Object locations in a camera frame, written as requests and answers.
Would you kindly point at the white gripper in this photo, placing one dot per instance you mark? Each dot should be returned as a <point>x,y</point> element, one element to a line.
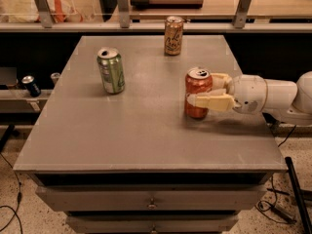
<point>250,93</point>

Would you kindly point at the tan LaCroix can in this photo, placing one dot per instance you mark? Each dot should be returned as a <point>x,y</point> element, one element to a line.
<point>173,35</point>

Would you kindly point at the red coke can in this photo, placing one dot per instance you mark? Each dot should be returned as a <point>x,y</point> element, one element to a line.
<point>197,80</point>

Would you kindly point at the silver can on shelf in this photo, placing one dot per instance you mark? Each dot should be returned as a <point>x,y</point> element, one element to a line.
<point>55,77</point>

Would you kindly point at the left metal bracket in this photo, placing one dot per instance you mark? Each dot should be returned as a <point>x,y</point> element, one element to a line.
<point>44,13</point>

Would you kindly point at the black pole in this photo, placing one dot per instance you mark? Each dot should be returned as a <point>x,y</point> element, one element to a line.
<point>300,197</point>

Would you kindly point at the white orange plastic bag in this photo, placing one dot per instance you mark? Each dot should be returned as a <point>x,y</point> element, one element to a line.
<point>29,10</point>

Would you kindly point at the green soda can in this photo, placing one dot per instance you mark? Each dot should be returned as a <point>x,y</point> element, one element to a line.
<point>110,66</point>

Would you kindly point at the lower grey drawer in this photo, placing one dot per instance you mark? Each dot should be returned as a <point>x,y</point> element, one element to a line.
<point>152,224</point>

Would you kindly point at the right metal bracket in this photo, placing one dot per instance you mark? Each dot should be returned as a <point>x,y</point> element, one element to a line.
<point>240,17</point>

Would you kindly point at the upper grey drawer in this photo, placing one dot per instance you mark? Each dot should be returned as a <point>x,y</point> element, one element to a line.
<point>79,199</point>

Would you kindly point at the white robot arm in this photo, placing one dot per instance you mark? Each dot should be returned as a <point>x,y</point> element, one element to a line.
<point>286,101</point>

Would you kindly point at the middle metal bracket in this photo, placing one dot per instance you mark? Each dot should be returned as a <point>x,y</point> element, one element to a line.
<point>124,16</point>

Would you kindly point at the grey drawer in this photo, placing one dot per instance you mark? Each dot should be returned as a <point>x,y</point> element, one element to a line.
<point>79,199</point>
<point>152,224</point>

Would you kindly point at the metal bracket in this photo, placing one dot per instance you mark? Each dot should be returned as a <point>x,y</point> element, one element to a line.
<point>44,13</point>
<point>240,17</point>
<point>124,16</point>

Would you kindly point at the dark blue can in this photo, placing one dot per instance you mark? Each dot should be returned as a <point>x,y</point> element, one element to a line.
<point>31,84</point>

